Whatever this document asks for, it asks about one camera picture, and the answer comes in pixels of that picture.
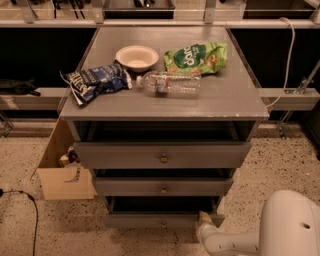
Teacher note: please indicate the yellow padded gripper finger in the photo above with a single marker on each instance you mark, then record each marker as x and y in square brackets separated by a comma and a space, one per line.
[204, 217]

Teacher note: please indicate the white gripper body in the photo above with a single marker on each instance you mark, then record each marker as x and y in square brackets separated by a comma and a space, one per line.
[207, 231]

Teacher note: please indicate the grey bottom drawer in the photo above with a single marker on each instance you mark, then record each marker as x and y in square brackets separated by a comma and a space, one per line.
[159, 211]

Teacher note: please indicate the grey drawer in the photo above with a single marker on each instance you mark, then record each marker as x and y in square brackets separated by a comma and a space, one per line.
[159, 211]
[159, 155]
[162, 186]

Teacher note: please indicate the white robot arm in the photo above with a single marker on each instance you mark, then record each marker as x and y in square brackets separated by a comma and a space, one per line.
[289, 226]

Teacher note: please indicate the grey middle drawer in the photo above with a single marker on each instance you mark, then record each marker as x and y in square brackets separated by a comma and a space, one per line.
[162, 186]

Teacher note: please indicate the grey wooden drawer cabinet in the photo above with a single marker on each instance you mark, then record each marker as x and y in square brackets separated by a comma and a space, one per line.
[227, 109]

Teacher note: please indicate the grey top drawer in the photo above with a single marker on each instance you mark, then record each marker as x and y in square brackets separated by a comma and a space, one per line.
[159, 155]

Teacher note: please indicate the clear plastic water bottle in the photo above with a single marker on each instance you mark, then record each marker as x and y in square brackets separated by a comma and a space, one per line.
[170, 84]

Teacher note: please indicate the cardboard box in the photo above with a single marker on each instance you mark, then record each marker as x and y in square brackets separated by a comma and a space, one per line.
[72, 182]

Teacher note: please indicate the items inside cardboard box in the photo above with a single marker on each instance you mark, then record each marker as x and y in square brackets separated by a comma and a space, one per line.
[69, 158]

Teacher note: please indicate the green snack bag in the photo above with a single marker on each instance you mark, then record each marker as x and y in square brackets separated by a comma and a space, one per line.
[207, 58]

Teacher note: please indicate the white paper bowl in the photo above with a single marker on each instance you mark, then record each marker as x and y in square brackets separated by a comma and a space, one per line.
[137, 58]

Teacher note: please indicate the blue chip bag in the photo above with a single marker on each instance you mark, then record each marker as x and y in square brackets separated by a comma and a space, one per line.
[87, 84]

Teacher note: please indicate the black object on ledge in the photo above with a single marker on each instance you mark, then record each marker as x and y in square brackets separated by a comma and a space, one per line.
[18, 87]

